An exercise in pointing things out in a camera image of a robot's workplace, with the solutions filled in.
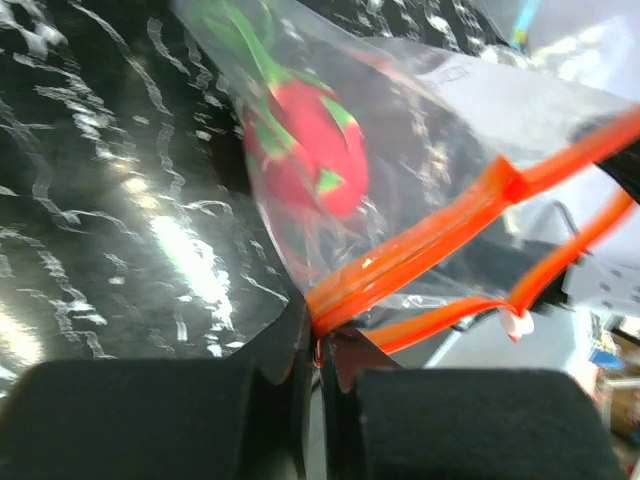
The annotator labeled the clear bag with orange zipper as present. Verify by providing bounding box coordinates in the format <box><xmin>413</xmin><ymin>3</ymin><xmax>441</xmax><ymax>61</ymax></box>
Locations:
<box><xmin>173</xmin><ymin>1</ymin><xmax>639</xmax><ymax>353</ymax></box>

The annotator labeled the clear bag with blue zipper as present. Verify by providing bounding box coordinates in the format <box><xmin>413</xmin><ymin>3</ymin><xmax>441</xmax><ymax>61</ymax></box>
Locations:
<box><xmin>471</xmin><ymin>0</ymin><xmax>540</xmax><ymax>50</ymax></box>

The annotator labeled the black marble pattern mat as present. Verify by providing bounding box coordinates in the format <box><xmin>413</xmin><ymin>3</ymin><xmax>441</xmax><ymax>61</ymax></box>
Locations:
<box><xmin>1</xmin><ymin>1</ymin><xmax>295</xmax><ymax>387</ymax></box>

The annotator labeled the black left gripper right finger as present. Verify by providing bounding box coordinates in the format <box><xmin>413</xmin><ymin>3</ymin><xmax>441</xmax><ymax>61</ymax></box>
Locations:
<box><xmin>319</xmin><ymin>328</ymin><xmax>625</xmax><ymax>479</ymax></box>

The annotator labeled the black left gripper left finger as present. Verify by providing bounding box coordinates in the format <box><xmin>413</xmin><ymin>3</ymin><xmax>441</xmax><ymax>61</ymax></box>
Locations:
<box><xmin>1</xmin><ymin>301</ymin><xmax>312</xmax><ymax>479</ymax></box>

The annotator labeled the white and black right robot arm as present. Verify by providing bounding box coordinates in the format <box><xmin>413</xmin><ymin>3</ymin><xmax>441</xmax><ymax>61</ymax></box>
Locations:
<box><xmin>529</xmin><ymin>253</ymin><xmax>639</xmax><ymax>318</ymax></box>

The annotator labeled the pink dragon fruit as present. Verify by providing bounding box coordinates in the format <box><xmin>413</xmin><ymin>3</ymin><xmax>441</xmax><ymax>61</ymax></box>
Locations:
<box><xmin>204</xmin><ymin>1</ymin><xmax>369</xmax><ymax>218</ymax></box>

